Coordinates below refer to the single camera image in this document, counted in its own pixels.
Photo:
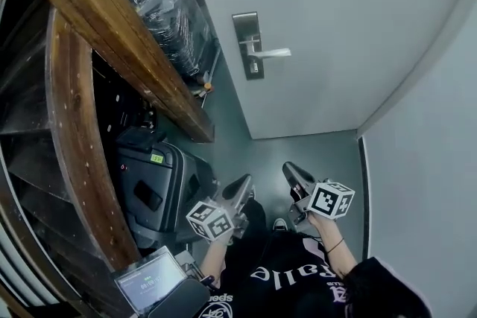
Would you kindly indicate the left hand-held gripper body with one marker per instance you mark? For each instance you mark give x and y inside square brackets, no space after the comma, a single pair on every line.
[208,221]

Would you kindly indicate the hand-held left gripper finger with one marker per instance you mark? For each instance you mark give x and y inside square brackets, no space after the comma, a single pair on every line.
[235,188]
[248,193]

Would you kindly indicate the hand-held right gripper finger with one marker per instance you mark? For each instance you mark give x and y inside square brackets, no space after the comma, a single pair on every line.
[305,178]
[292,184]

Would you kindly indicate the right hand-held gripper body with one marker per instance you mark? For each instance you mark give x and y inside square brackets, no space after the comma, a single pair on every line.
[329,199]

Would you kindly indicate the white door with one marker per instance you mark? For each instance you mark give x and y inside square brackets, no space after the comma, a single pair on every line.
[328,30]

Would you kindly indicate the person's left forearm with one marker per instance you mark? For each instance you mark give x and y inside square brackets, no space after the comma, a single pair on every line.
[213,260]

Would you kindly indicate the person's right forearm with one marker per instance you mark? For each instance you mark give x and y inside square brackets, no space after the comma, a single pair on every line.
[331,245]

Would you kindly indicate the black trousers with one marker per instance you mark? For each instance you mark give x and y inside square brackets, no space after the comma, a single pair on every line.
[255,219]

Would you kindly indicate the person's right white shoe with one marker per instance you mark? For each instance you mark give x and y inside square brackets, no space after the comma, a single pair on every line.
[279,223]

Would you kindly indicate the black hard suitcase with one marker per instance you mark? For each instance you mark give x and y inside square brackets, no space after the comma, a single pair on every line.
[167,193]

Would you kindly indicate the black phone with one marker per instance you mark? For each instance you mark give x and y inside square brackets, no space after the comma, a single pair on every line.
[148,195]

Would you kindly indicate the green sticker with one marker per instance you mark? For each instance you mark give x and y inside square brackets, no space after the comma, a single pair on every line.
[157,158]

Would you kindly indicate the tablet with timer screen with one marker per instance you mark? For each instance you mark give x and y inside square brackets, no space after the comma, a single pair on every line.
[151,281]

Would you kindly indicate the black pouch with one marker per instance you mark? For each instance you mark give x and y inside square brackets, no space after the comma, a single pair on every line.
[179,299]

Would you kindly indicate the black printed shirt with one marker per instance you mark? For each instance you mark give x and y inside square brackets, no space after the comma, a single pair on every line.
[290,290]

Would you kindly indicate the grey metal rod tool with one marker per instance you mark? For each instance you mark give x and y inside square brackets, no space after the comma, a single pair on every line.
[209,85]

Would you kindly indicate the brown wooden staircase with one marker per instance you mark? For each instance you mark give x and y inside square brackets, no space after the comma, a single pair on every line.
[74,104]

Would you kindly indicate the plastic-wrapped black stack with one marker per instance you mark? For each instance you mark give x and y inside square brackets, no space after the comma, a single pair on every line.
[171,15]

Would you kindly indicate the grey metal bracket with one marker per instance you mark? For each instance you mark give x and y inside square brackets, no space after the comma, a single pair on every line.
[186,262]

